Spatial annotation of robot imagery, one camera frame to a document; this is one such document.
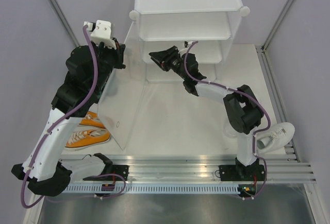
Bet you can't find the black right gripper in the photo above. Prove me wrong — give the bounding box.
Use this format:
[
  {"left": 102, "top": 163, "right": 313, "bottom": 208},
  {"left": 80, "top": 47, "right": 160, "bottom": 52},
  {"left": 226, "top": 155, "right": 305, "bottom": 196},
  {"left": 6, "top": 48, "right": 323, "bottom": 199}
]
[{"left": 149, "top": 45, "right": 187, "bottom": 80}]

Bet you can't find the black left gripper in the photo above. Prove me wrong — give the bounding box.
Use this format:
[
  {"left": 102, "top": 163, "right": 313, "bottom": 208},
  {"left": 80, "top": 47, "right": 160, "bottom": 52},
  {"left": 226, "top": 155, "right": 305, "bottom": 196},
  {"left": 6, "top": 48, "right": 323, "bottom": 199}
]
[{"left": 94, "top": 38, "right": 129, "bottom": 91}]

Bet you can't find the white sneaker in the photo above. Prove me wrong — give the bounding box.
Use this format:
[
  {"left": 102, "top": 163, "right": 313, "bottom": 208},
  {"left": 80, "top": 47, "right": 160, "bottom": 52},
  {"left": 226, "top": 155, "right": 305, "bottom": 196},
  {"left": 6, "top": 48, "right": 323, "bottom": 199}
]
[
  {"left": 256, "top": 122, "right": 295, "bottom": 154},
  {"left": 223, "top": 124, "right": 238, "bottom": 139}
]

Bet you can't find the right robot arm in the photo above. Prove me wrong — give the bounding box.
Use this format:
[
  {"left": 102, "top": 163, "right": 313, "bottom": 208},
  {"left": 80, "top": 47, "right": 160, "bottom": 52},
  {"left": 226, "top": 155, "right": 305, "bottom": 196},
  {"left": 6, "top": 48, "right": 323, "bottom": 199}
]
[{"left": 149, "top": 46, "right": 270, "bottom": 182}]

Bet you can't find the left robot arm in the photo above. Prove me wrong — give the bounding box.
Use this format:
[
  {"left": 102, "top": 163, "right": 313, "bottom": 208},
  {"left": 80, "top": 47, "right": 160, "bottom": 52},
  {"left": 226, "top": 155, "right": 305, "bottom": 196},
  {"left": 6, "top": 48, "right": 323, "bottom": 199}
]
[{"left": 11, "top": 42, "right": 126, "bottom": 197}]

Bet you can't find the clear cabinet door panel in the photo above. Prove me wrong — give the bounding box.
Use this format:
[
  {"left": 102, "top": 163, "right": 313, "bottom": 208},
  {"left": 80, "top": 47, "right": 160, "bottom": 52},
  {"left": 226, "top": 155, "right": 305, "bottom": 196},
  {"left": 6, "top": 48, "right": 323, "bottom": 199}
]
[{"left": 98, "top": 22, "right": 146, "bottom": 150}]

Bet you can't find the white plastic shoe cabinet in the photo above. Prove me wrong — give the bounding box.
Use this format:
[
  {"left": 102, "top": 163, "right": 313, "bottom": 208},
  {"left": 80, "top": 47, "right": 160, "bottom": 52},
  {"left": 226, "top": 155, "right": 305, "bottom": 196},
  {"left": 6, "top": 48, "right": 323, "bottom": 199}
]
[{"left": 130, "top": 0, "right": 250, "bottom": 83}]

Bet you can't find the orange sneaker upper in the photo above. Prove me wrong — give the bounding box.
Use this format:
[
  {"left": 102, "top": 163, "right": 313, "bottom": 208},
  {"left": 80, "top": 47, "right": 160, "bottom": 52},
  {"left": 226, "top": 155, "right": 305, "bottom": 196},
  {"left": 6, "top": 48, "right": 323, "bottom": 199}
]
[{"left": 79, "top": 111, "right": 105, "bottom": 129}]

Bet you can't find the orange sneaker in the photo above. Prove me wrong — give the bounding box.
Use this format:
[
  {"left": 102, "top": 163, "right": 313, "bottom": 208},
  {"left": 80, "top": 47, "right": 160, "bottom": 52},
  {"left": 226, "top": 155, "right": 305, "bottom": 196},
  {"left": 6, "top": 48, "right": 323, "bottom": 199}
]
[
  {"left": 79, "top": 111, "right": 105, "bottom": 129},
  {"left": 64, "top": 128, "right": 111, "bottom": 150}
]

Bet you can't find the orange sneaker lower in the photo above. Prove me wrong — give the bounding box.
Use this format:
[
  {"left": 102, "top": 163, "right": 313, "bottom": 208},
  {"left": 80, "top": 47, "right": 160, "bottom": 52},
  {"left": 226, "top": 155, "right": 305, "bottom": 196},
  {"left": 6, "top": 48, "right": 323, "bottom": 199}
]
[{"left": 64, "top": 128, "right": 111, "bottom": 150}]

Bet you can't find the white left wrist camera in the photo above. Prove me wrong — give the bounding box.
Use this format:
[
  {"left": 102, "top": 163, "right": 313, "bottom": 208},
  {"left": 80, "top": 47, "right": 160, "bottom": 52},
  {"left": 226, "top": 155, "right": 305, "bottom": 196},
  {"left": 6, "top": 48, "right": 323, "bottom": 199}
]
[{"left": 84, "top": 20, "right": 116, "bottom": 49}]

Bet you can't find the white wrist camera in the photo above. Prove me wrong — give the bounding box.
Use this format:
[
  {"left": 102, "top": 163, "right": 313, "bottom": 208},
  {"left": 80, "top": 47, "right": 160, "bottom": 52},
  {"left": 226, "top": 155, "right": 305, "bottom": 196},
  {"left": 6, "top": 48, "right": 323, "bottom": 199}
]
[
  {"left": 184, "top": 41, "right": 198, "bottom": 48},
  {"left": 84, "top": 20, "right": 116, "bottom": 49}
]

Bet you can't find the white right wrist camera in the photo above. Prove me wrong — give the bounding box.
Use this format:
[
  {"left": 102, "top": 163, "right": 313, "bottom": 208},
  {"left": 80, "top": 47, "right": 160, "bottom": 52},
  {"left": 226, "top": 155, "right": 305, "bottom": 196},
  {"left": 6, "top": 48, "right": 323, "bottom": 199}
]
[{"left": 184, "top": 41, "right": 198, "bottom": 48}]

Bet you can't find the left aluminium frame post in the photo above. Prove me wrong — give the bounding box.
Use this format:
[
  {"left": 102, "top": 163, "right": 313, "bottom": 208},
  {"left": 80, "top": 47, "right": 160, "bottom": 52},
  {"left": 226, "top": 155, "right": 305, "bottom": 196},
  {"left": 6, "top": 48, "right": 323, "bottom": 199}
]
[{"left": 48, "top": 0, "right": 80, "bottom": 47}]

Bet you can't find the aluminium frame post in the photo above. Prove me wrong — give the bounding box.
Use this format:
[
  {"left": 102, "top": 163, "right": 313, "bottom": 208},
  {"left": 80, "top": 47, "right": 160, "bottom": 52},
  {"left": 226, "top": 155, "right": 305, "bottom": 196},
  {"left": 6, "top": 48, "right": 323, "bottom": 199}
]
[
  {"left": 48, "top": 0, "right": 80, "bottom": 47},
  {"left": 261, "top": 0, "right": 296, "bottom": 53}
]

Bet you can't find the white slotted cable duct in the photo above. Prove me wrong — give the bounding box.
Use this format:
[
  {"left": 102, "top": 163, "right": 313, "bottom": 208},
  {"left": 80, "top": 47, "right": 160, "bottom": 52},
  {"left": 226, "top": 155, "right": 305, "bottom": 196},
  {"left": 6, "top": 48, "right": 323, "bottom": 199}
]
[{"left": 64, "top": 183, "right": 240, "bottom": 194}]

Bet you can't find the right aluminium frame post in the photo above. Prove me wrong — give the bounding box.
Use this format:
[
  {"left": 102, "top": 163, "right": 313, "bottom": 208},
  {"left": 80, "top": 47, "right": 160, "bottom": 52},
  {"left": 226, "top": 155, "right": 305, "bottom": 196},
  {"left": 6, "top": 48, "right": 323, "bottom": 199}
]
[{"left": 261, "top": 0, "right": 296, "bottom": 53}]

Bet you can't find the aluminium mounting rail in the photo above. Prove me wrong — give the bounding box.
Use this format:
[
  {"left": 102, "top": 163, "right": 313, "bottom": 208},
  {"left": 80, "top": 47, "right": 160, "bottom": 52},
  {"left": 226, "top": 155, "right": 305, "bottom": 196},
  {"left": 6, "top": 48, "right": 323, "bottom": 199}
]
[{"left": 107, "top": 155, "right": 316, "bottom": 184}]

